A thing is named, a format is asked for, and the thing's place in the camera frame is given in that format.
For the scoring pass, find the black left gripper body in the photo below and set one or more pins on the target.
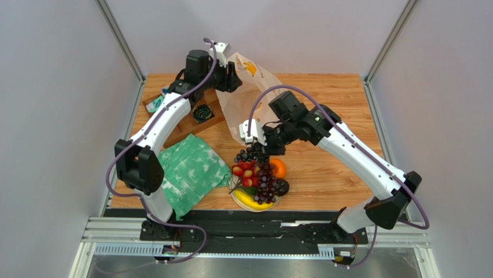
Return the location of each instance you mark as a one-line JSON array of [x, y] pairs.
[[220, 78]]

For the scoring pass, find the translucent white plastic bag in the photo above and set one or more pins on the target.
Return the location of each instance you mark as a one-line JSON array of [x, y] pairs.
[[236, 106]]

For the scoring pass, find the dark blue grape bunch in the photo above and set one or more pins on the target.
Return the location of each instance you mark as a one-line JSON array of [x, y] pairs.
[[255, 152]]

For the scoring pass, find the orange fake tangerine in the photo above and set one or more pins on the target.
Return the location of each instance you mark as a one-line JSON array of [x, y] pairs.
[[279, 168]]

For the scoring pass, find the red fake fruit bunch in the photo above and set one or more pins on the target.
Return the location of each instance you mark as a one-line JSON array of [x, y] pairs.
[[244, 174]]

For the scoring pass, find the dark round fake fruit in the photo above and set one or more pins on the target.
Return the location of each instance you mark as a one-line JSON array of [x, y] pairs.
[[282, 187]]

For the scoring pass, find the dark fake grape bunch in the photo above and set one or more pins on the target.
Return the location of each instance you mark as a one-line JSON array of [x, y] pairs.
[[265, 183]]

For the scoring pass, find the yellow fake banana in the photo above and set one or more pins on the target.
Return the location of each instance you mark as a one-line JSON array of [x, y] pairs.
[[247, 202]]

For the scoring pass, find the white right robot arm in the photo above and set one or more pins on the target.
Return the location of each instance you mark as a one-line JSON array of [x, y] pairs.
[[392, 188]]

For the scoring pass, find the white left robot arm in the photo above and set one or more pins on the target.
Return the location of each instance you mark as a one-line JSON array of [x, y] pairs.
[[136, 159]]

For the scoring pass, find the wooden compartment tray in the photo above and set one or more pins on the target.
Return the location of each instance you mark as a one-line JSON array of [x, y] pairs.
[[188, 124]]

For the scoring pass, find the cream and blue ceramic plate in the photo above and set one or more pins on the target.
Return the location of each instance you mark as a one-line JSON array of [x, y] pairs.
[[251, 191]]

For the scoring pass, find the white teal patterned sock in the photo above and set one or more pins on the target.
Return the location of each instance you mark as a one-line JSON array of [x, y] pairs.
[[152, 104]]

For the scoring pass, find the green white cloth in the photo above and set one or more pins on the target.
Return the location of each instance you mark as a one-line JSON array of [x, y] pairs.
[[192, 169]]

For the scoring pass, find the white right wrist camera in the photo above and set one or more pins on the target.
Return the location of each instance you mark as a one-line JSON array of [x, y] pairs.
[[251, 132]]

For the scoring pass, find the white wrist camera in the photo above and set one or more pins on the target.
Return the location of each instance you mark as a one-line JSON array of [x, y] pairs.
[[251, 132], [219, 52]]

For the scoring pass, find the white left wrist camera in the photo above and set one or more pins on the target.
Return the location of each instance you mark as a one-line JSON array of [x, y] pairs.
[[219, 52]]

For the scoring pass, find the aluminium frame rail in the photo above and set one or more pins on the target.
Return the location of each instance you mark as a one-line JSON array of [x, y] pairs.
[[117, 33]]

